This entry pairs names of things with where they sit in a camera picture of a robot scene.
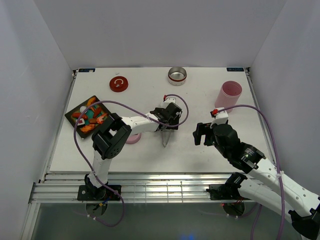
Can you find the left blue label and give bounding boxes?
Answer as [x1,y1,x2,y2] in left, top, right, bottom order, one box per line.
[78,68,96,73]

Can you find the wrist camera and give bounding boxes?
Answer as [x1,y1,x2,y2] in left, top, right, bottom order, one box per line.
[210,107,229,127]
[161,95,176,108]

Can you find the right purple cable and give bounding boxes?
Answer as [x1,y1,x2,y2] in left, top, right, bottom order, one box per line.
[211,104,287,240]

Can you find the metal tongs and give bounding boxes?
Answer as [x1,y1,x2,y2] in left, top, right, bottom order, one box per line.
[161,127,173,148]

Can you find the fried chicken wing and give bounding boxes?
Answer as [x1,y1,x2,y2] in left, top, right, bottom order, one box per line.
[87,96,97,113]

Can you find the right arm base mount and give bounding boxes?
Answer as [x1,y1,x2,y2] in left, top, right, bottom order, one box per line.
[206,172,248,202]

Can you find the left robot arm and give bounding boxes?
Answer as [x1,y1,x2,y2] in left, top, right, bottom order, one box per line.
[84,102,182,200]

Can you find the red round lid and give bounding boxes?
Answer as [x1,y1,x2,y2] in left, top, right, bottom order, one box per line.
[109,76,129,93]

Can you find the pink lid with brown handle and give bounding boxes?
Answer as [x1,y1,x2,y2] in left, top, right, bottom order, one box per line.
[125,133,142,145]

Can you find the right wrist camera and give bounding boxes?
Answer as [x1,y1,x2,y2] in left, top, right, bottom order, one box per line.
[210,107,229,127]

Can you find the black square food plate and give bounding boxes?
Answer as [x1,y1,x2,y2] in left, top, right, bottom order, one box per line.
[64,95,111,139]

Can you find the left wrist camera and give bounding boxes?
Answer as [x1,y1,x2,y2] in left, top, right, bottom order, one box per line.
[161,95,176,108]

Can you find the right blue label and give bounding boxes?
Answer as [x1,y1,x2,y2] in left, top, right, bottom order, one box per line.
[226,67,245,72]

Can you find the blue label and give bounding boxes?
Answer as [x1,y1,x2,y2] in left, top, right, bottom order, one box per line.
[78,68,96,73]
[226,67,245,72]

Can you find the pink cylindrical container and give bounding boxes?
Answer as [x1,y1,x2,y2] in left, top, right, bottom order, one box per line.
[214,81,243,108]

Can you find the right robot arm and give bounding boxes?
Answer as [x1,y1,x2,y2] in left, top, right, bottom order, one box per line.
[192,122,320,240]

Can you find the metal bowl with red band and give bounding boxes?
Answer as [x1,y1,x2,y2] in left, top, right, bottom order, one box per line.
[167,66,187,86]

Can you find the aluminium frame rail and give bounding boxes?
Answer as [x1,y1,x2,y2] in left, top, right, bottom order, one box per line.
[29,173,230,204]

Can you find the red sausage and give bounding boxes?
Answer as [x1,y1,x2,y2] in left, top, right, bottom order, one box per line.
[71,112,88,120]

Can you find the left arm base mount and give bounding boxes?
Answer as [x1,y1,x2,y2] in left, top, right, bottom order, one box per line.
[76,185,120,202]

